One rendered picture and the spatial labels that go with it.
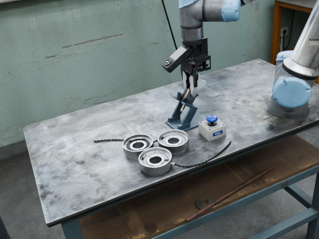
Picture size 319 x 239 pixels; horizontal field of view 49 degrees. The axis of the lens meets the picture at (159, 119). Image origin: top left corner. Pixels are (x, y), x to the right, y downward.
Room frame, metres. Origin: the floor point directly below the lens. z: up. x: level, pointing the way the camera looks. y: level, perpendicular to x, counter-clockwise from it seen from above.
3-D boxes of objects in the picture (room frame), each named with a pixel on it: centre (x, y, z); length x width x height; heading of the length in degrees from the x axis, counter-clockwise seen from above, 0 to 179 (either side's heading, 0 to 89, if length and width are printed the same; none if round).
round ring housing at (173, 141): (0.98, -0.04, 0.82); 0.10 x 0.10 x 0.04
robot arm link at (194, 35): (1.16, -0.14, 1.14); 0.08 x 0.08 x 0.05
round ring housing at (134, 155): (0.98, 0.08, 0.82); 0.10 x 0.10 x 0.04
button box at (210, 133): (1.04, -0.19, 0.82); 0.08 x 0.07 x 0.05; 112
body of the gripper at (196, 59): (1.16, -0.15, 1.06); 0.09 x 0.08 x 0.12; 115
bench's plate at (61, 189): (1.20, -0.11, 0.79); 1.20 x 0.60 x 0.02; 112
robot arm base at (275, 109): (1.16, -0.50, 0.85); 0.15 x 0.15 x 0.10
